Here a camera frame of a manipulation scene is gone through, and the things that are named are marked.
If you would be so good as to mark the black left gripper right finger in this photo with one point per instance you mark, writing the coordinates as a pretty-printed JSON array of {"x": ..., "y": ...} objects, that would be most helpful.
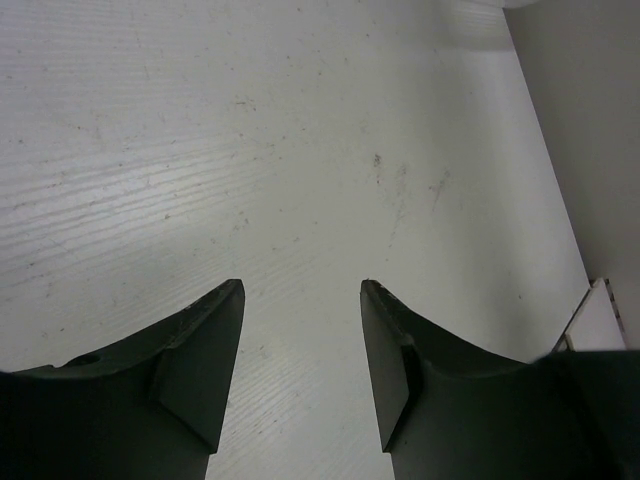
[{"x": 447, "y": 409}]

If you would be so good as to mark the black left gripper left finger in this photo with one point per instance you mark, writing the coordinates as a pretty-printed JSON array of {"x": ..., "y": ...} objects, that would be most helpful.
[{"x": 149, "y": 406}]

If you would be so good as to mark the white foam board panel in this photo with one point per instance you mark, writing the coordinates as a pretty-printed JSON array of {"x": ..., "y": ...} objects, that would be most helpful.
[{"x": 596, "y": 325}]

